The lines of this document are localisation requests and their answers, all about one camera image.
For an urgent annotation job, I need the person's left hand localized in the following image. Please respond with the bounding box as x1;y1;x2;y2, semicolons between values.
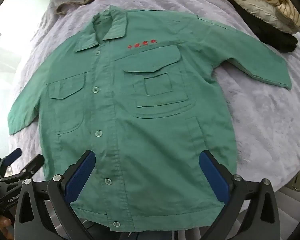
0;216;14;240

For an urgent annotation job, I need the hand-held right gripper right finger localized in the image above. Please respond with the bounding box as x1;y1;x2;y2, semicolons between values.
199;150;280;240

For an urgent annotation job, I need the lavender fluffy blanket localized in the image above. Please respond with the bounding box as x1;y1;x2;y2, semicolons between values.
5;0;300;220

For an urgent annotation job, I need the black garment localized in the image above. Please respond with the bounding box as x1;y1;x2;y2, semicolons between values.
216;0;298;53

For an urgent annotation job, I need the white crinkled garment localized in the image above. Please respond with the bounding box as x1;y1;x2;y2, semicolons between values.
227;0;299;34

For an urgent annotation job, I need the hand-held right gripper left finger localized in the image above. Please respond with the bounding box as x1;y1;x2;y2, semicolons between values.
14;150;97;240

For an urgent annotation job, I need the green work shirt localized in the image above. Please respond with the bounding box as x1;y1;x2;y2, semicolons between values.
7;4;292;232

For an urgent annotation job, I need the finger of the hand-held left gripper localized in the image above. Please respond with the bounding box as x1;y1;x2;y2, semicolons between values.
0;148;22;172
0;154;45;184

